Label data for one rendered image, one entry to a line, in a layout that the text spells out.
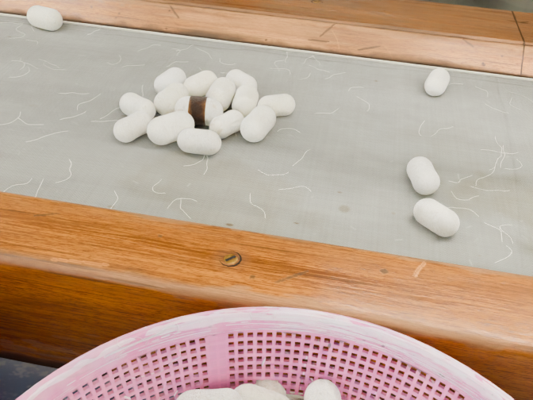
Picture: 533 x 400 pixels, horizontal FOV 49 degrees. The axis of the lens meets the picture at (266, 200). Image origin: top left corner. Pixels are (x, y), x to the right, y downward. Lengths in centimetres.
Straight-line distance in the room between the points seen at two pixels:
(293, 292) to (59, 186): 19
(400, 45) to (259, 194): 27
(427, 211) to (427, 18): 31
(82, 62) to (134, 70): 5
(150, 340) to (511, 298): 18
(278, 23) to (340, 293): 37
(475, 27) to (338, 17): 14
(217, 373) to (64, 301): 10
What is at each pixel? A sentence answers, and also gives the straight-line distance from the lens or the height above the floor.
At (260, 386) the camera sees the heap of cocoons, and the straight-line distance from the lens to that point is 31.
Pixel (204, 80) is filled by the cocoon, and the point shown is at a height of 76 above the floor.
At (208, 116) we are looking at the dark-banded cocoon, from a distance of 46.
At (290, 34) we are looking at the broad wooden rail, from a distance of 61.
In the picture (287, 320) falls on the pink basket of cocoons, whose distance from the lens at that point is 29.
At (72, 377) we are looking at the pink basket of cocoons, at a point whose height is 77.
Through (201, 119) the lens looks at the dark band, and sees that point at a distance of 46.
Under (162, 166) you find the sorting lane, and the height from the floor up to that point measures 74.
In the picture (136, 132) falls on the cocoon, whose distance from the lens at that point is 45.
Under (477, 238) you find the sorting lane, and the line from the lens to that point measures 40.
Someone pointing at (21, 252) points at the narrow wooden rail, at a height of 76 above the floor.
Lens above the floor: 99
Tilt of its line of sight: 38 degrees down
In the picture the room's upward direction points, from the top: 4 degrees clockwise
